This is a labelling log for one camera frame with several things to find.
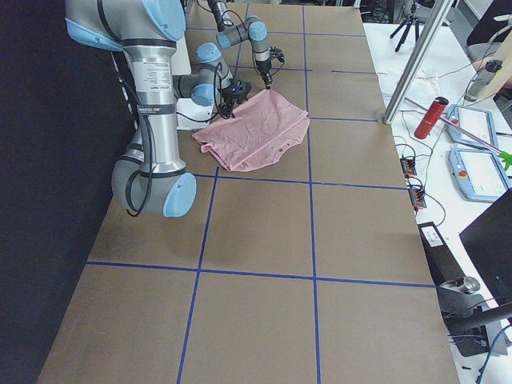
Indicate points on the near blue teach pendant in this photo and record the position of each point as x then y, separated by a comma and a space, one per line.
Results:
478, 175

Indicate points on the black monitor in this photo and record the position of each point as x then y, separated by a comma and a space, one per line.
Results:
487, 241

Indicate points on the black camera tripod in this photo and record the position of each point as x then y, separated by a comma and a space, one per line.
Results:
411, 21

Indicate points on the aluminium frame post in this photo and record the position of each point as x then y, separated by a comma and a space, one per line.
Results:
427, 35

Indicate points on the black clamp with steel knob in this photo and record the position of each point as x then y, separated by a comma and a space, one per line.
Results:
474, 326

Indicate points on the near orange black connector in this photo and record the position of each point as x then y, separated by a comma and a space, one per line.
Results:
417, 193

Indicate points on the pink Snoopy t-shirt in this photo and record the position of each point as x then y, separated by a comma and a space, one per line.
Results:
261, 131

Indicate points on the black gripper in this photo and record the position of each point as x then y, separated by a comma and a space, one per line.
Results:
265, 72
230, 101

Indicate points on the grey clear drink bottle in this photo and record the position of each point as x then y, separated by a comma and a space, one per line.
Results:
483, 79

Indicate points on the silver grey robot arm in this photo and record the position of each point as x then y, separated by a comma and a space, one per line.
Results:
252, 29
150, 177

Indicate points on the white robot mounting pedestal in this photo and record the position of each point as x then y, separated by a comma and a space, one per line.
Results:
195, 92

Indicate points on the red water bottle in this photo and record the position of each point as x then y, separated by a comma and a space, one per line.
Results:
431, 116

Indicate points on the far blue teach pendant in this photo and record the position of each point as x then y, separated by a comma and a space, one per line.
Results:
476, 121

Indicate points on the far orange black connector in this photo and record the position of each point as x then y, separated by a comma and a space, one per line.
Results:
408, 165

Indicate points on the black box with label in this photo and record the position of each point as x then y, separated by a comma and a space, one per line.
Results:
441, 261

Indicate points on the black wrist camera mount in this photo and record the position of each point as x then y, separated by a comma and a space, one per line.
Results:
277, 54

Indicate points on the blue teach pendant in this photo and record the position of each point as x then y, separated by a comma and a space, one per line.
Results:
476, 121
478, 175

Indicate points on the orange black connector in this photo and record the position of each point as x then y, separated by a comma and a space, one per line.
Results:
408, 165
417, 193

